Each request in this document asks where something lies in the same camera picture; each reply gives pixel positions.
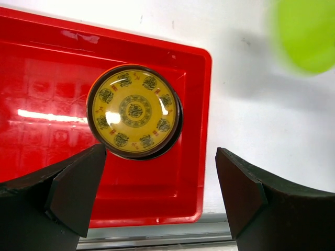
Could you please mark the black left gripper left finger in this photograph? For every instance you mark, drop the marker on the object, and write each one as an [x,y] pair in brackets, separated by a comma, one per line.
[50,209]

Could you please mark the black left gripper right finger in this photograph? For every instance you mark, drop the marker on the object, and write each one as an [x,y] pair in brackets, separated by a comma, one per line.
[268,212]

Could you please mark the yellow patterned plate dark rim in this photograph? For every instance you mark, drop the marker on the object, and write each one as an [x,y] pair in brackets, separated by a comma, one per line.
[131,109]

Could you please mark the green plate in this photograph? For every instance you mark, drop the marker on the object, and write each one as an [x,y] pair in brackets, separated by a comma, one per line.
[302,34]

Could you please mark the red plastic bin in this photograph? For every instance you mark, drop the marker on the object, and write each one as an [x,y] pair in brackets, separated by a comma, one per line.
[47,69]

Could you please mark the aluminium frame rail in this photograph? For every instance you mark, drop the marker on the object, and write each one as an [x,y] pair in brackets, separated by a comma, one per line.
[209,229]

